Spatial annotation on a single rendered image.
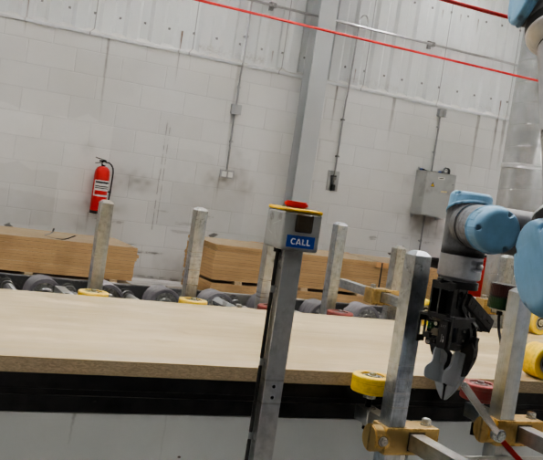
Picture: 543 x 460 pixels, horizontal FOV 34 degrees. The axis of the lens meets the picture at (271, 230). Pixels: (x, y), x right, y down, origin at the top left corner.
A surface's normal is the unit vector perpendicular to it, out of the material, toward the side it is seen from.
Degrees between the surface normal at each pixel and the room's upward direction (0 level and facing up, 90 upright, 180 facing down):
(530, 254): 97
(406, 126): 90
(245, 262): 90
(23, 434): 90
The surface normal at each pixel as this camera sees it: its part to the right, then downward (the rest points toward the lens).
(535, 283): -0.99, -0.02
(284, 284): 0.41, 0.11
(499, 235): 0.09, 0.07
